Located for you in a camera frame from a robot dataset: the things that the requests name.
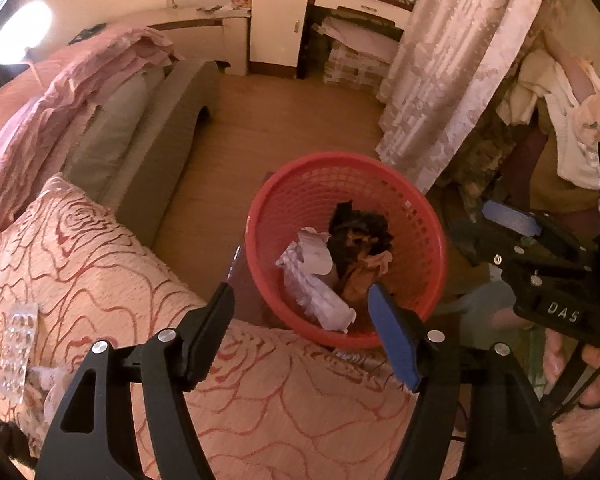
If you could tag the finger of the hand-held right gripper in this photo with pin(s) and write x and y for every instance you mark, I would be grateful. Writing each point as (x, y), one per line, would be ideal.
(485, 247)
(510, 217)

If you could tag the red plastic basket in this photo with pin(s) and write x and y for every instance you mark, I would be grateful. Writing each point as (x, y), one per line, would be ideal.
(280, 200)

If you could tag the pink hanging garment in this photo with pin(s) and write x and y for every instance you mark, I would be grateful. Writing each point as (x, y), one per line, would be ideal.
(592, 110)

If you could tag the grey mattress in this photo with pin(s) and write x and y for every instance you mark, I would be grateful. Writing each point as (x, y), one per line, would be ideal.
(115, 130)

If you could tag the white tall cabinet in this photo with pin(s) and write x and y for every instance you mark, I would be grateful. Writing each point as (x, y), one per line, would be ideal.
(280, 25)

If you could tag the small white paper scrap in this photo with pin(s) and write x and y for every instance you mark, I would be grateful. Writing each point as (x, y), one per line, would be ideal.
(50, 385)

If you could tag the white low console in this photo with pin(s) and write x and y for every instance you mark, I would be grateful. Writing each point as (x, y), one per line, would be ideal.
(205, 35)

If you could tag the checked storage box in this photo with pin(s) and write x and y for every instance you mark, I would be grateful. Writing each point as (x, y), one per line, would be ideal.
(355, 67)

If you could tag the dark wrapper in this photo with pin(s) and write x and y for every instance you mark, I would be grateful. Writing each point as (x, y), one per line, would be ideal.
(360, 230)

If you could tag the cream hanging garment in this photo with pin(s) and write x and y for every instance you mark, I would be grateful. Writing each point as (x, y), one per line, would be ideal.
(570, 105)

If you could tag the stool with pink cloth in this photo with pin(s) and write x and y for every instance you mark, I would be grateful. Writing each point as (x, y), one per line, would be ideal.
(365, 35)

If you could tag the dark item on console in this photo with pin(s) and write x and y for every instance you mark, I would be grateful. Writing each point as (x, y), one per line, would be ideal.
(86, 36)

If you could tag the silver pill blister pack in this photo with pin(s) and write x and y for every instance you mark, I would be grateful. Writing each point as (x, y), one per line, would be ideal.
(17, 350)

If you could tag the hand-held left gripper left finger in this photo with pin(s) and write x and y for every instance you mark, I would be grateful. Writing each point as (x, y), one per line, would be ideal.
(212, 330)

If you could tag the person's right forearm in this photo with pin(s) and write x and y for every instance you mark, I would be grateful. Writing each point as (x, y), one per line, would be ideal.
(590, 445)

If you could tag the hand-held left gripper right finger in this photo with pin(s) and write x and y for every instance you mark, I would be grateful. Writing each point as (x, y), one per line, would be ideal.
(390, 330)

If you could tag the pink duvet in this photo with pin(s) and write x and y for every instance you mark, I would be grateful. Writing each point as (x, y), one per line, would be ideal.
(55, 110)

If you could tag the dressing table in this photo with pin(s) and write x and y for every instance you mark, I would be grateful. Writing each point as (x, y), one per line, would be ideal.
(360, 0)

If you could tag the white lace curtain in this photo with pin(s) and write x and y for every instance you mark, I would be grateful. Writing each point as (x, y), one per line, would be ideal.
(455, 70)

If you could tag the white paper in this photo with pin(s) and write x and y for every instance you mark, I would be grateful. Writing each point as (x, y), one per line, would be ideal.
(320, 300)

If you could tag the brown wrapper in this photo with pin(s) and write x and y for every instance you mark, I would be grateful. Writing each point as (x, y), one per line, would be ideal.
(362, 275)

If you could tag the small black fuzzy clump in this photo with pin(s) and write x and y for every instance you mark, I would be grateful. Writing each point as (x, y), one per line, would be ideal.
(7, 440)

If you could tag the grey bed frame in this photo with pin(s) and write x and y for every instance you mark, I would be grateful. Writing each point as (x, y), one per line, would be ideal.
(175, 115)

